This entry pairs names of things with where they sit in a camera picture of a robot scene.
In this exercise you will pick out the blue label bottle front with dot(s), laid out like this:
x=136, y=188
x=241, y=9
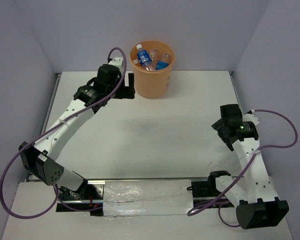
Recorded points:
x=144, y=58

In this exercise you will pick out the blue label bottle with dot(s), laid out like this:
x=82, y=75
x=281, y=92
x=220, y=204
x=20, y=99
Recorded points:
x=163, y=62
x=144, y=58

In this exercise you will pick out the clear crushed bottle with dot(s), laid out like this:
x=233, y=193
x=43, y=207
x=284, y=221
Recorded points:
x=153, y=53

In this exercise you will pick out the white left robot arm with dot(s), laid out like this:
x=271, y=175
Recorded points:
x=40, y=158

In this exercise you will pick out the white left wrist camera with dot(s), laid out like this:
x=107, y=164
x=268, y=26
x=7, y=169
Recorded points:
x=117, y=62

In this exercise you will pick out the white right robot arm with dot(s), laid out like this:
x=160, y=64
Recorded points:
x=259, y=206

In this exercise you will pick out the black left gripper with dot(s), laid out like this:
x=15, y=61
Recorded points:
x=127, y=92

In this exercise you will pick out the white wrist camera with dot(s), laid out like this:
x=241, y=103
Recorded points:
x=117, y=62
x=250, y=116

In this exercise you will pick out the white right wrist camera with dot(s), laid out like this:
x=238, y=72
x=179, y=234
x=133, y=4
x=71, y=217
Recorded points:
x=250, y=116

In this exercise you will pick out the orange plastic bin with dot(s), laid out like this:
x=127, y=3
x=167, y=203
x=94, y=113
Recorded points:
x=151, y=84

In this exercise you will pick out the silver tape patch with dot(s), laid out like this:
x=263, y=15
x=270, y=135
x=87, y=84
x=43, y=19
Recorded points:
x=147, y=198

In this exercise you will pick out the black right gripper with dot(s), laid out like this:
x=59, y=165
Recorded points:
x=218, y=126

